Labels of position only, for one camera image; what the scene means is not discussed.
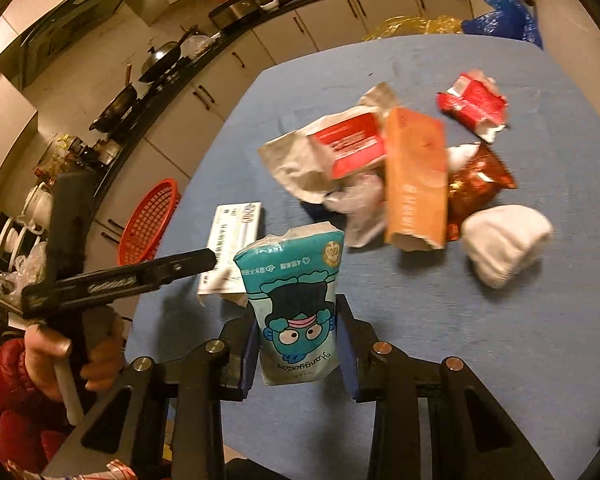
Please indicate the white rice cooker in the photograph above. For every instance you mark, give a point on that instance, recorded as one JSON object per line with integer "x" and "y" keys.
{"x": 39, "y": 205}

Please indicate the silver pouch with red label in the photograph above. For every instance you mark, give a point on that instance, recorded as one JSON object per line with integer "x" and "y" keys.
{"x": 290, "y": 160}

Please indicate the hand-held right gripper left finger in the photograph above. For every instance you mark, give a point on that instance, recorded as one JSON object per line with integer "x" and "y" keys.
{"x": 247, "y": 362}

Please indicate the clear plastic bag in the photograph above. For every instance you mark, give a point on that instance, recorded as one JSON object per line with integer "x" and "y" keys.
{"x": 360, "y": 205}
{"x": 199, "y": 45}

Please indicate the person's left forearm red sleeve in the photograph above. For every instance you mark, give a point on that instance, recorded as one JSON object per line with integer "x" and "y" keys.
{"x": 5, "y": 390}

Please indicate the white knit cloth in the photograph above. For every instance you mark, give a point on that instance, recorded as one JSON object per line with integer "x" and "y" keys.
{"x": 505, "y": 240}

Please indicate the yellow plastic bag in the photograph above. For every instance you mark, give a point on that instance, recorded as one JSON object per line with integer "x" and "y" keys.
{"x": 405, "y": 27}

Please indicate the wok with metal lid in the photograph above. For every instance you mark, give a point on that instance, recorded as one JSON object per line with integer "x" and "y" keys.
{"x": 165, "y": 57}

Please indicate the dish rack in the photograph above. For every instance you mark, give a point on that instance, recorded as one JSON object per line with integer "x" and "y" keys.
{"x": 5, "y": 240}

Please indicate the crumpled white plastic bag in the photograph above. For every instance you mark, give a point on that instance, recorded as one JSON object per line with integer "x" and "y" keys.
{"x": 30, "y": 266}

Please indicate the blue tablecloth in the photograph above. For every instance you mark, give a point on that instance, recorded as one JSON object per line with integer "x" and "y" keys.
{"x": 430, "y": 335}

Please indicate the black wok with utensil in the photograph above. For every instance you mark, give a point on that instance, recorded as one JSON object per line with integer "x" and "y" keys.
{"x": 115, "y": 107}

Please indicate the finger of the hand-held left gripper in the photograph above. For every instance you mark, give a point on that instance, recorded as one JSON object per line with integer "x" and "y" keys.
{"x": 180, "y": 265}

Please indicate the red plastic basket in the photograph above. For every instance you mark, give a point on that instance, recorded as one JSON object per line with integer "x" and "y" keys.
{"x": 150, "y": 220}

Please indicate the white cardboard box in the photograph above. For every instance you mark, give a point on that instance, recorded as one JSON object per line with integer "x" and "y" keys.
{"x": 230, "y": 240}

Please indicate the crumpled red packet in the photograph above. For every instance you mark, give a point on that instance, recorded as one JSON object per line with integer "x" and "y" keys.
{"x": 472, "y": 102}

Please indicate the teal cartoon tissue pack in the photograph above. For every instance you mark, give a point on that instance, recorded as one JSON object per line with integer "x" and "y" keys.
{"x": 295, "y": 310}

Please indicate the cluster of condiment bottles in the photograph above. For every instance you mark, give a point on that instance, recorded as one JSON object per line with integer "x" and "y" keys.
{"x": 75, "y": 152}

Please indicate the beige lower cabinets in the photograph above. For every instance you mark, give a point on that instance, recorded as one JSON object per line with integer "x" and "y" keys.
{"x": 190, "y": 125}

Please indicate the orange carton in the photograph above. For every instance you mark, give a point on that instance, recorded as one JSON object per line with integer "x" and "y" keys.
{"x": 415, "y": 180}

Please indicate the red white striped bag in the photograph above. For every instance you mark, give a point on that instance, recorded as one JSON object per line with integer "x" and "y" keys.
{"x": 122, "y": 471}

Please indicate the steel baking tray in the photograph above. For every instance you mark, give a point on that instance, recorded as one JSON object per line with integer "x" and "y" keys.
{"x": 235, "y": 12}

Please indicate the person's left hand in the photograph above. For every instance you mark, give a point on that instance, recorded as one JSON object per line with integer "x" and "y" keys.
{"x": 45, "y": 355}

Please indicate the black range hood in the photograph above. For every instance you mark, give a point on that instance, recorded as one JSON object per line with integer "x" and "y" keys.
{"x": 80, "y": 20}

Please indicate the black kitchen countertop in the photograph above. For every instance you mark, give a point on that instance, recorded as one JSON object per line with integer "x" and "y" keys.
{"x": 180, "y": 91}

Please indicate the beige cabinets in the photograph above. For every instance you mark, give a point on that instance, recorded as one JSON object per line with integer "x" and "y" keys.
{"x": 5, "y": 120}
{"x": 190, "y": 125}

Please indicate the beige upper cabinets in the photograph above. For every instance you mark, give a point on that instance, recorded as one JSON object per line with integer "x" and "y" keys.
{"x": 5, "y": 120}

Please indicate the brown snack packet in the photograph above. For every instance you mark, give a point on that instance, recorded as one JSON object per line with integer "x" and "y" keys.
{"x": 480, "y": 182}

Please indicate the blue plastic bag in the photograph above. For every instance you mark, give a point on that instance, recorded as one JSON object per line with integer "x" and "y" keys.
{"x": 505, "y": 20}

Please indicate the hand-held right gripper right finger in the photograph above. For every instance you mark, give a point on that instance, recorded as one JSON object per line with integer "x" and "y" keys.
{"x": 348, "y": 362}

